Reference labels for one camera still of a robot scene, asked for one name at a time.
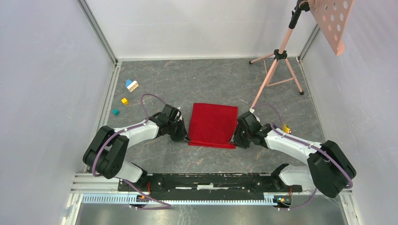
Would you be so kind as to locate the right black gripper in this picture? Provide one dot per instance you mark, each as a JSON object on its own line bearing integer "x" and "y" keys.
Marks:
{"x": 236, "y": 138}

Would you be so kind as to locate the teal toy cube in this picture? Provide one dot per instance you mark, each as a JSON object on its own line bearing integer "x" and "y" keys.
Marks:
{"x": 116, "y": 112}

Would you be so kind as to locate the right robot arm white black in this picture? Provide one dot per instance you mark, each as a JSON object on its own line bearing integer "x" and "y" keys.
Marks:
{"x": 326, "y": 167}

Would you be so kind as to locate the pink perforated board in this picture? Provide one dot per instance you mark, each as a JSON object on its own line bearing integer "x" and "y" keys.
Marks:
{"x": 331, "y": 17}

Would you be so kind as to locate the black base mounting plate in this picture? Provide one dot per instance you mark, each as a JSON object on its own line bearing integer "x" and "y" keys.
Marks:
{"x": 213, "y": 186}

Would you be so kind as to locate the white slotted cable duct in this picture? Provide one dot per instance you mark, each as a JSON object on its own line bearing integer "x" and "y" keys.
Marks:
{"x": 133, "y": 199}

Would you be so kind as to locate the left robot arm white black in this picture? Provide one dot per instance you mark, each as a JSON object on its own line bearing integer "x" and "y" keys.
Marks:
{"x": 106, "y": 153}

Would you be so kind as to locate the iridescent spoon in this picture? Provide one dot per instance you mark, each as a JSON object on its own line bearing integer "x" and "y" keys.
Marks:
{"x": 286, "y": 128}

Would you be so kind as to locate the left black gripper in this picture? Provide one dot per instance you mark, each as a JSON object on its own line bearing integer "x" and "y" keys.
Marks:
{"x": 183, "y": 134}

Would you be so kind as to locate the blue white toy block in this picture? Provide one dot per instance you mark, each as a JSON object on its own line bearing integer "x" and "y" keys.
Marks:
{"x": 131, "y": 85}

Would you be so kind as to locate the pink tripod stand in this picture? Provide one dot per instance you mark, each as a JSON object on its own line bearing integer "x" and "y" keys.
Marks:
{"x": 280, "y": 54}

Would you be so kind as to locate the red cloth napkin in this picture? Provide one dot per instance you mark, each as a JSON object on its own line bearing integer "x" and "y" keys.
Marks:
{"x": 212, "y": 125}

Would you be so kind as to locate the yellow toy cube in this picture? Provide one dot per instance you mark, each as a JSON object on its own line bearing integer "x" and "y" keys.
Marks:
{"x": 124, "y": 101}

